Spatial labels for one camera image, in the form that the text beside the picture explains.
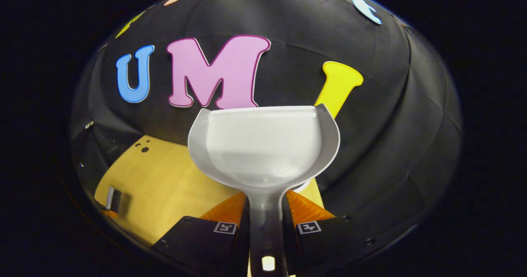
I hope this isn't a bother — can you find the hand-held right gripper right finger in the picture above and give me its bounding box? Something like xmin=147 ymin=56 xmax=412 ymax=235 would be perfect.
xmin=283 ymin=189 xmax=386 ymax=277

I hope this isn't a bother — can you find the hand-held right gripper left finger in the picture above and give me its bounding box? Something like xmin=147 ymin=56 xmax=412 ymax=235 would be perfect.
xmin=149 ymin=191 xmax=252 ymax=277

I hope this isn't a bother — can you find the grey ribbed garbage bin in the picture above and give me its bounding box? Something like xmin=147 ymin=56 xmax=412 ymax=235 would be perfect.
xmin=293 ymin=177 xmax=317 ymax=193

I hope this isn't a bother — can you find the grey plastic dustpan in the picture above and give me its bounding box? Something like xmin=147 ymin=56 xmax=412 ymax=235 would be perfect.
xmin=187 ymin=103 xmax=341 ymax=277

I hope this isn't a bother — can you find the black backdrop cloth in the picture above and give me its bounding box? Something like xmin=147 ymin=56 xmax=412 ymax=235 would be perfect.
xmin=70 ymin=0 xmax=464 ymax=244

